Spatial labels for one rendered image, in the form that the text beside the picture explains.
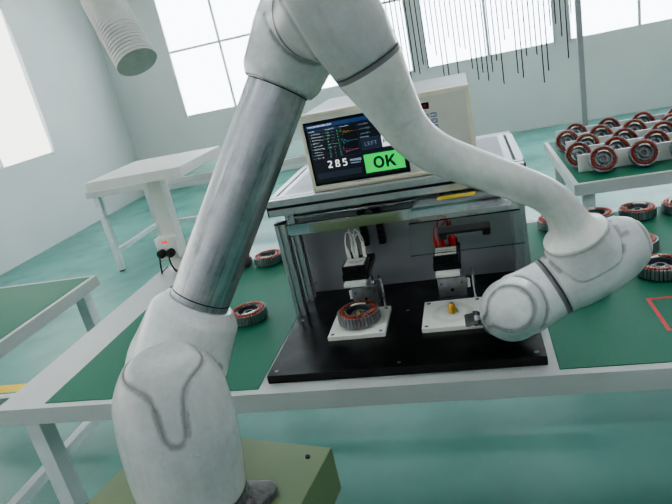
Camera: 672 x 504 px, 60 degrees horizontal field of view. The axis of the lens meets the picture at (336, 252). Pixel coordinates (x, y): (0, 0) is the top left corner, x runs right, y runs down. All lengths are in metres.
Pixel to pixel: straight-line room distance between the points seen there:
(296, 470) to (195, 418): 0.27
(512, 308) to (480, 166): 0.22
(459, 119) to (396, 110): 0.68
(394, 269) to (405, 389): 0.52
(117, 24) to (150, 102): 6.44
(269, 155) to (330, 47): 0.22
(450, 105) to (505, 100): 6.35
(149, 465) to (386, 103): 0.56
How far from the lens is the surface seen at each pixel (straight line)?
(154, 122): 8.90
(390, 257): 1.72
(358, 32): 0.78
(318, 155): 1.54
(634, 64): 8.03
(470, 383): 1.30
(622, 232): 1.00
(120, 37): 2.42
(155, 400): 0.78
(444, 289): 1.61
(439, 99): 1.48
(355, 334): 1.48
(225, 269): 0.94
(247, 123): 0.92
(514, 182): 0.90
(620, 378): 1.32
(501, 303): 0.93
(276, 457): 1.04
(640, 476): 2.21
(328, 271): 1.77
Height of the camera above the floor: 1.46
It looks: 19 degrees down
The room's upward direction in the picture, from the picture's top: 12 degrees counter-clockwise
